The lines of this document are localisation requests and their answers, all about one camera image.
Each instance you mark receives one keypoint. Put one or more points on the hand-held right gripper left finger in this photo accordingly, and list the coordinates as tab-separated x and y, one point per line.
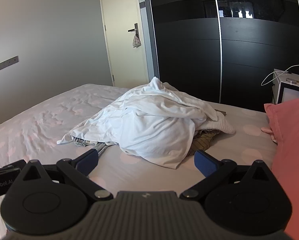
89	158

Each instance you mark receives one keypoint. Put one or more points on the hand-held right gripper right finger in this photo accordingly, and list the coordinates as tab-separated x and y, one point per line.
203	163

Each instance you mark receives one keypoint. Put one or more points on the white t-shirt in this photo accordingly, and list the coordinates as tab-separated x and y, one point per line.
149	120

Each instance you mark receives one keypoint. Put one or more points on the grey crumpled garment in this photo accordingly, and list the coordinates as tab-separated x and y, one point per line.
99	147

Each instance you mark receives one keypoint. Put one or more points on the olive striped garment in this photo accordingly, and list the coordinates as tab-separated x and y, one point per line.
202	142

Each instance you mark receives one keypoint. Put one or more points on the white textured garment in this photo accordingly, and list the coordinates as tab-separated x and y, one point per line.
223	126

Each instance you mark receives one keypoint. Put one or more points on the polka dot bed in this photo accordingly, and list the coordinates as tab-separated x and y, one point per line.
52	115

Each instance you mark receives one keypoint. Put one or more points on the salmon pink pillow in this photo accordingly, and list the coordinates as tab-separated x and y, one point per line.
292	142

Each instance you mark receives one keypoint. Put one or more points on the cream door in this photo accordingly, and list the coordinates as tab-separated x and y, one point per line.
122	55

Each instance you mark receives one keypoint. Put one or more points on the black wardrobe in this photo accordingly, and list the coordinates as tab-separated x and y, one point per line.
189	55

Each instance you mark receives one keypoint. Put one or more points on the white nightstand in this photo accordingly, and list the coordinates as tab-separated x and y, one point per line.
289	93

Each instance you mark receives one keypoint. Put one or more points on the hanging cloth pouch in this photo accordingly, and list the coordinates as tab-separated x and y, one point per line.
136	42

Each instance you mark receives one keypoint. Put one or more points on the grey wall switch panel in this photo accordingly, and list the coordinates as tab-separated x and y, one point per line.
4	65

